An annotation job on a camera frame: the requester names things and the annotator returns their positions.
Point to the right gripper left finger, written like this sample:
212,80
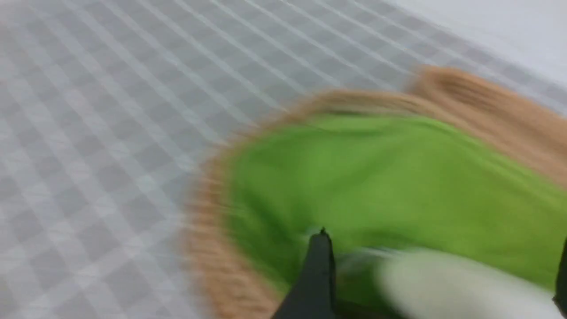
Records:
313,294

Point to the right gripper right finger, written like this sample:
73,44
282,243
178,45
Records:
559,298

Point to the white radish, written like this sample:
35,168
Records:
426,284

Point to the woven wicker basket green lining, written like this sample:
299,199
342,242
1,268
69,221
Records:
475,177

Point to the grey checkered tablecloth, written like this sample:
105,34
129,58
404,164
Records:
108,106

